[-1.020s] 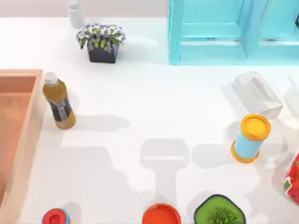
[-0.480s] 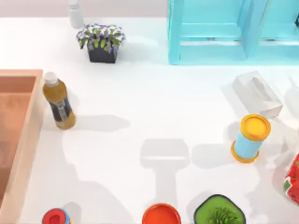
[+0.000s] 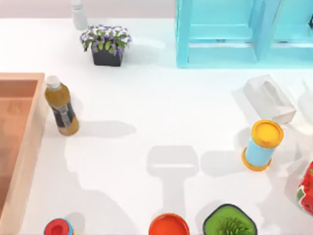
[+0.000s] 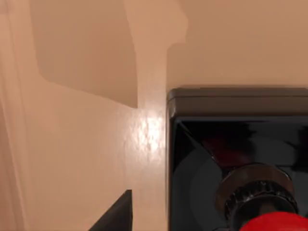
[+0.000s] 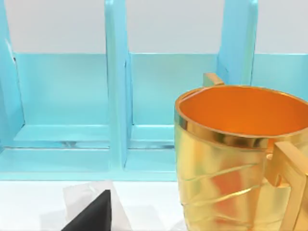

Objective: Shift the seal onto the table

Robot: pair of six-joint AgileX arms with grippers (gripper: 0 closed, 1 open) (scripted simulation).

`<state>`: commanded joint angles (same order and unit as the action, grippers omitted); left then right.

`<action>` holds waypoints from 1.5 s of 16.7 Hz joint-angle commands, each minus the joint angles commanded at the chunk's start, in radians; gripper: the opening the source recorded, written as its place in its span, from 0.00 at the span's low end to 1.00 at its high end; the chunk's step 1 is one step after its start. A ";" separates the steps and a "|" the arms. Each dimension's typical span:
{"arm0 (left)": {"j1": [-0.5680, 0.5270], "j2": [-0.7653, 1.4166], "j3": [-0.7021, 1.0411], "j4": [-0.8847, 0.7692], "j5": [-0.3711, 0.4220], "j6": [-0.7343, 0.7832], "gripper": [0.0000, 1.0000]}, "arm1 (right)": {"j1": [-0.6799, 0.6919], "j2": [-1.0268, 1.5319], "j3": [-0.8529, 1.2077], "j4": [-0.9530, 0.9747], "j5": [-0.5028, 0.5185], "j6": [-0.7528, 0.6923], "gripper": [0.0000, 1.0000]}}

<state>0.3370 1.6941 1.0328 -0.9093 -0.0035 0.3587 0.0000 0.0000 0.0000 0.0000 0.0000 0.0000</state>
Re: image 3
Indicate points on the purple flower plant pot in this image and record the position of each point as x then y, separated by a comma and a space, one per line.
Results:
106, 47

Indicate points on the amber tea bottle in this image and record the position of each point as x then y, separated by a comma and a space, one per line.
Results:
62, 110

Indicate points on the light blue rack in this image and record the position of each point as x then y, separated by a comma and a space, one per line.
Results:
220, 34

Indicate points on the orange round cup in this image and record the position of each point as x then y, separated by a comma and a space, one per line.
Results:
169, 225

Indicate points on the yellow and blue can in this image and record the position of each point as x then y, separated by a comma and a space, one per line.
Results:
262, 144

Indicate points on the white tissue box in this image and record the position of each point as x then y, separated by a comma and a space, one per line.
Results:
269, 98

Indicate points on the white plastic bottle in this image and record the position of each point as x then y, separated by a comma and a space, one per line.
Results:
79, 17

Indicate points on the green plant in black pot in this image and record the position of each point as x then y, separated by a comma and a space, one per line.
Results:
230, 221

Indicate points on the salmon-coloured shallow box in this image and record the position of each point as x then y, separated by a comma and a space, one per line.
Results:
17, 137

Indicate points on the red patterned container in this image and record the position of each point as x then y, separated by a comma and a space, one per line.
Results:
307, 191

